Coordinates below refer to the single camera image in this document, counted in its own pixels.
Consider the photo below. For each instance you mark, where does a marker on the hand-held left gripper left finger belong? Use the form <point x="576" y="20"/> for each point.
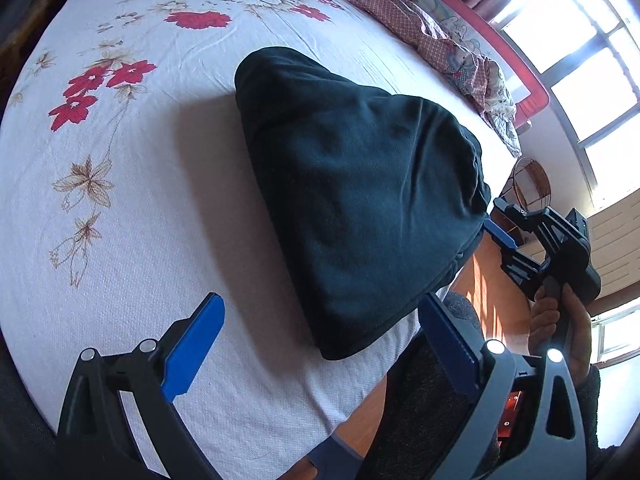
<point x="195" y="355"/>

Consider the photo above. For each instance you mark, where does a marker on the blue grey slipper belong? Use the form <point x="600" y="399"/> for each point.
<point x="335" y="452"/>

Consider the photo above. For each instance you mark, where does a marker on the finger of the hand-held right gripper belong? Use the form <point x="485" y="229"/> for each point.
<point x="515" y="212"/>
<point x="500" y="234"/>

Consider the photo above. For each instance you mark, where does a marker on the person's right forearm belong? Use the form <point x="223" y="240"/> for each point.
<point x="590" y="410"/>

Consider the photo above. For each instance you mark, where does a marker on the person's right hand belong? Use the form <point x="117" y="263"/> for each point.
<point x="542" y="320"/>

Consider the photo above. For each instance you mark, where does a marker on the black pants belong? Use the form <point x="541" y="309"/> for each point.
<point x="360" y="200"/>

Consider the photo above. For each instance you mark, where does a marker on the wooden cabinet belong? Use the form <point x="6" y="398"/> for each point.
<point x="620" y="245"/>

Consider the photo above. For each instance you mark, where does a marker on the pink bed guard rail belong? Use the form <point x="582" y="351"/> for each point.
<point x="500" y="45"/>

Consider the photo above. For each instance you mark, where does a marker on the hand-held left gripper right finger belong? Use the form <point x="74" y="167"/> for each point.
<point x="450" y="350"/>

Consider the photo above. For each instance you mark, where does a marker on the white floral bed sheet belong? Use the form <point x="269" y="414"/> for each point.
<point x="150" y="210"/>

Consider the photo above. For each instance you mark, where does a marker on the window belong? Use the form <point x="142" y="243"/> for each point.
<point x="585" y="60"/>

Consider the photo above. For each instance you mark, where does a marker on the wicker basket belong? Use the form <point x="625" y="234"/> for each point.
<point x="537" y="180"/>

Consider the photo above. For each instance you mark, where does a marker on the red patterned quilt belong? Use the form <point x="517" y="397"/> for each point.
<point x="400" y="15"/>

